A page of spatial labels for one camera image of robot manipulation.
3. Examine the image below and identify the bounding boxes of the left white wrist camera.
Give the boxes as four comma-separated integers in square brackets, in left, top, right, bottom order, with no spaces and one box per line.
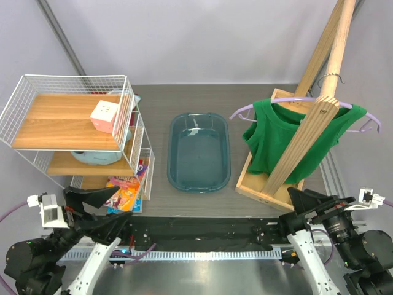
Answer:
[27,193,69,229]

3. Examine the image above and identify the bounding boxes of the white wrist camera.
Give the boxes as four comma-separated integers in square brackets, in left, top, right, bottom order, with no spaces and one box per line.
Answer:
[27,193,69,229]
[344,187,385,211]

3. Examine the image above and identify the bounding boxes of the white slotted cable duct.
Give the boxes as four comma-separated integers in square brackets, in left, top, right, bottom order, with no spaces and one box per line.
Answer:
[61,248,282,262]

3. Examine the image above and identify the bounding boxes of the light blue plush toy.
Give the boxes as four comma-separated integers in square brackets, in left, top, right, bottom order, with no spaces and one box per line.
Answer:
[70,88,142,166]

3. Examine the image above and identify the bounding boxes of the wooden clothes rack stand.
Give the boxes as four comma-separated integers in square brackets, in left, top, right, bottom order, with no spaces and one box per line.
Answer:
[235,0,356,212]

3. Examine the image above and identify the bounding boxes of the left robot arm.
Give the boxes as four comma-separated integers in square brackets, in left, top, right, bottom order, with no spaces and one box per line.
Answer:
[4,186,132,294]

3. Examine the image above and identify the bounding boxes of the green tank top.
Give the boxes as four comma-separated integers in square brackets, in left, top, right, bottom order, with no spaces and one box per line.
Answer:
[243,100,367,184]

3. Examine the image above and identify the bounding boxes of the colourful children's book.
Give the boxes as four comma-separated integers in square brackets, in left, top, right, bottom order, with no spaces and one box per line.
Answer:
[104,159,148,213]

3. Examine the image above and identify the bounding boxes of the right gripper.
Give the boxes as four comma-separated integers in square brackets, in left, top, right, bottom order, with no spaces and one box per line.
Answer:
[288,184,360,265]

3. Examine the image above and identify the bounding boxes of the teal plastic basin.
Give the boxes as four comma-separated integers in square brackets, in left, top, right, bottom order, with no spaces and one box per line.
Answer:
[167,112,231,194]

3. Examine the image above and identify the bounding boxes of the pink white cube socket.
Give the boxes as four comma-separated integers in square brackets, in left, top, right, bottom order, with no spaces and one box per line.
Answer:
[90,100,119,133]

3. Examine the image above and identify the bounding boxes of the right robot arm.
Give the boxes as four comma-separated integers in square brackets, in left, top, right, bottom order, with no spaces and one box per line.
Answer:
[277,187,392,294]

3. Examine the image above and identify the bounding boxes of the white wire shelf rack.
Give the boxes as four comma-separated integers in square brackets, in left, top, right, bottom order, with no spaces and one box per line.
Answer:
[1,74,155,200]

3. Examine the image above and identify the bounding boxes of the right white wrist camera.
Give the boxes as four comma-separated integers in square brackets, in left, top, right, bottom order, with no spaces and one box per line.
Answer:
[344,187,385,211]

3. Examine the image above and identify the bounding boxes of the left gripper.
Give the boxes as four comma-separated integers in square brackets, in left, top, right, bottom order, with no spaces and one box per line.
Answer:
[45,184,132,264]

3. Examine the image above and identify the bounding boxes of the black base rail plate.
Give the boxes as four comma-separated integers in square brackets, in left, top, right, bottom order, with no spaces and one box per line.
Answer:
[120,216,289,252]

